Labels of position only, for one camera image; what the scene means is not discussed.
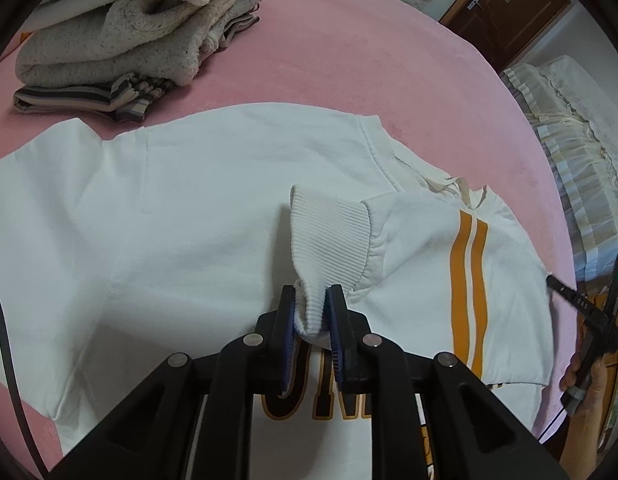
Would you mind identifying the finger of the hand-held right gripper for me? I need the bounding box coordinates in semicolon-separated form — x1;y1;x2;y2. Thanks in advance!
545;273;612;333

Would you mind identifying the black cable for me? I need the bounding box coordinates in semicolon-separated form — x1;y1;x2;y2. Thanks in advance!
0;274;48;480

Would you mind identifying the bed with white cover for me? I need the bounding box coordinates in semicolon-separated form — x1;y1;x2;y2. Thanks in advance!
500;54;618;283

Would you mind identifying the cream fuzzy folded garment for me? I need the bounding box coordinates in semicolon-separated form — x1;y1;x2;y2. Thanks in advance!
100;0;270;87

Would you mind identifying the white sweatshirt with orange stripes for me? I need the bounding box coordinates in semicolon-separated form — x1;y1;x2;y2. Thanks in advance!
0;102;557;480

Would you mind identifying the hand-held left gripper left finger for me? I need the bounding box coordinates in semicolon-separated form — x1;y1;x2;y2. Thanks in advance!
49;285;296;480

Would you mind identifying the striped folded garment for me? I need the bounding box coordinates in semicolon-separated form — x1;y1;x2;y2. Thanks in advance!
13;74;178;124

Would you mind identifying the pink blanket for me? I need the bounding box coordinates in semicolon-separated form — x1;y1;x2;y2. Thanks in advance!
0;0;582;480

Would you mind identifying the grey fleece folded garment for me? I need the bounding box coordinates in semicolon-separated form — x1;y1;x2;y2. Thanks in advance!
14;7;207;90

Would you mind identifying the person's right forearm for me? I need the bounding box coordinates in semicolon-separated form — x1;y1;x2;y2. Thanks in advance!
558;412;607;478

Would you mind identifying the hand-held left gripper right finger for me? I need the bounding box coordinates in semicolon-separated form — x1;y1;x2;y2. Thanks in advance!
325;284;570;480

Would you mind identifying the brown wooden door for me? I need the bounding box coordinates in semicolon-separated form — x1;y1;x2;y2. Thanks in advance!
438;0;572;74

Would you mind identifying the person's right hand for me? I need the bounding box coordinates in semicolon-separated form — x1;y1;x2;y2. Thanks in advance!
559;344;610;428

